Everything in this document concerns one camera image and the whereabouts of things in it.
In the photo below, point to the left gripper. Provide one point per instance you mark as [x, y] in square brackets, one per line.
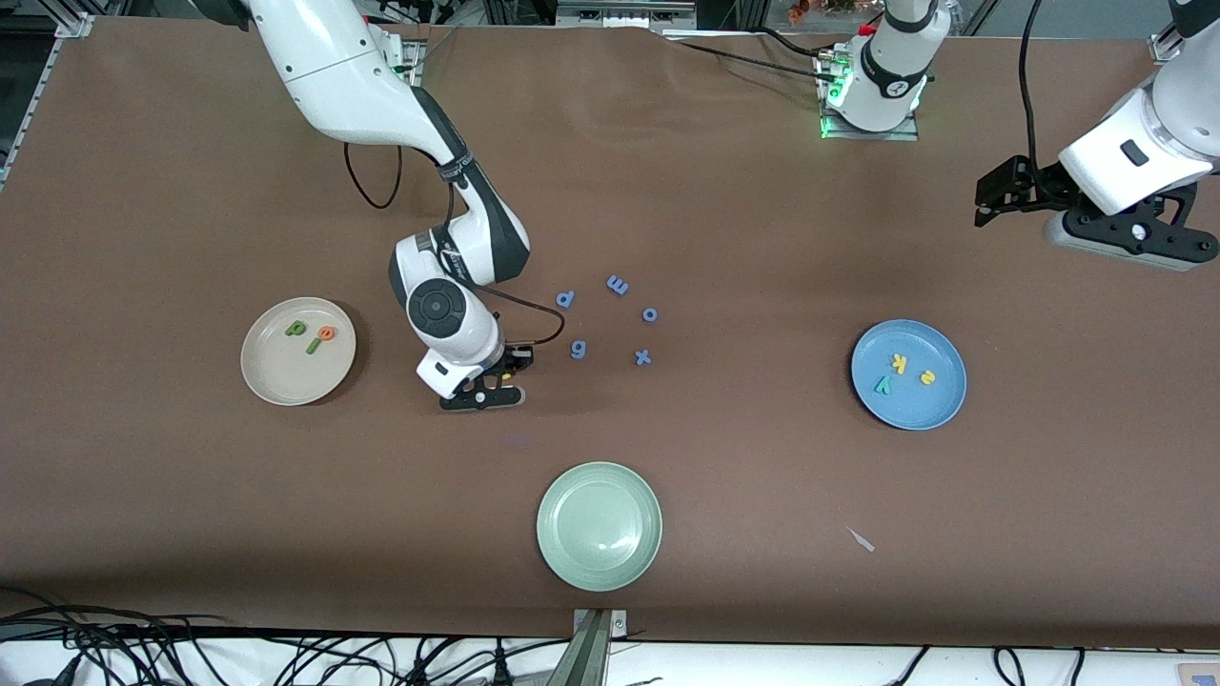
[1041, 184]

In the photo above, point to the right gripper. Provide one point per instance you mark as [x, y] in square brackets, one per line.
[515, 359]

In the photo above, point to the green foam letter p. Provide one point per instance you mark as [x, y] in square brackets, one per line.
[288, 331]

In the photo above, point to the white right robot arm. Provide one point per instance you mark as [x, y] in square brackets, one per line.
[324, 67]

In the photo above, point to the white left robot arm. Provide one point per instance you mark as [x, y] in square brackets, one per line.
[886, 86]

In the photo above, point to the blue foam letter p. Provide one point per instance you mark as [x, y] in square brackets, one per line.
[571, 296]

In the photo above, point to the blue foam letter m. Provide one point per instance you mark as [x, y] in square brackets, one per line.
[618, 285]

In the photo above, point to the pale green round plate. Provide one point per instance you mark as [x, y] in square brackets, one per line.
[599, 526]

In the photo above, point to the beige round plate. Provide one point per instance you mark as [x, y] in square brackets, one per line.
[286, 376]

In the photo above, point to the blue round plate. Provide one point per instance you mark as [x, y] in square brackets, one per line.
[915, 410]

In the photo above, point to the orange background object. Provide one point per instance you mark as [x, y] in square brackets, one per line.
[810, 10]

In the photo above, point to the grey paper scrap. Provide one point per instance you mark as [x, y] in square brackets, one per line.
[863, 541]

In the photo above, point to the tan box corner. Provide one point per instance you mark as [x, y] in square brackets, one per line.
[1201, 676]

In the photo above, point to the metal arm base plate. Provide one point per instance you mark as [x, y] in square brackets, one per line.
[415, 57]
[872, 135]

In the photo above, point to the aluminium frame rail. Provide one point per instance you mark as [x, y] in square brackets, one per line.
[74, 24]
[1165, 43]

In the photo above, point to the grey metal frame piece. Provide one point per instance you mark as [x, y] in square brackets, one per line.
[620, 11]

